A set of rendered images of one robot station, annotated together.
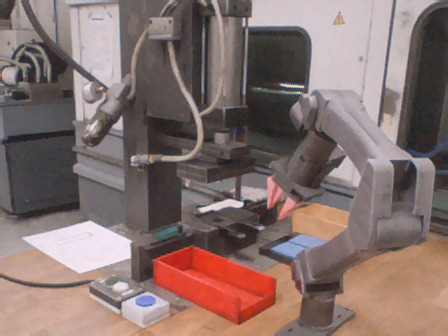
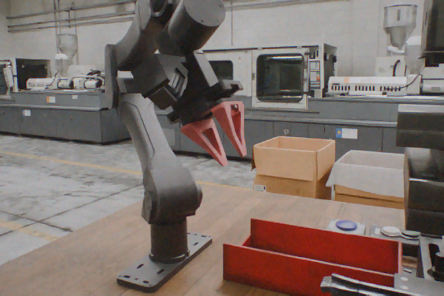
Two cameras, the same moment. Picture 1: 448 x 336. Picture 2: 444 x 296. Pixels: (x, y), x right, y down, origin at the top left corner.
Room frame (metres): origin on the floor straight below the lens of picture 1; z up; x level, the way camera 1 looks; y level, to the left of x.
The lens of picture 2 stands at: (1.43, -0.24, 1.20)
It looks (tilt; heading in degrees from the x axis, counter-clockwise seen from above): 9 degrees down; 164
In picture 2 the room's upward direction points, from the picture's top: straight up
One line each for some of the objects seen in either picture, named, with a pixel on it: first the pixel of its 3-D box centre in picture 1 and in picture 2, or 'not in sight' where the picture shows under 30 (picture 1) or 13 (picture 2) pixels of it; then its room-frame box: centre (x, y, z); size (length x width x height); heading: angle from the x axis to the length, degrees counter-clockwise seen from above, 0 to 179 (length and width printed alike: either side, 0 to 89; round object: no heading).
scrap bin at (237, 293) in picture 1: (212, 281); (312, 260); (0.95, 0.03, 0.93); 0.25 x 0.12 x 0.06; 49
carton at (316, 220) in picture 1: (340, 230); not in sight; (1.30, -0.32, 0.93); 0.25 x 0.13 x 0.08; 49
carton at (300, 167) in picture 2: not in sight; (293, 178); (-1.16, 1.03, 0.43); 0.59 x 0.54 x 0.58; 135
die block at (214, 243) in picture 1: (219, 234); not in sight; (1.21, 0.02, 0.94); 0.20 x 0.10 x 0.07; 139
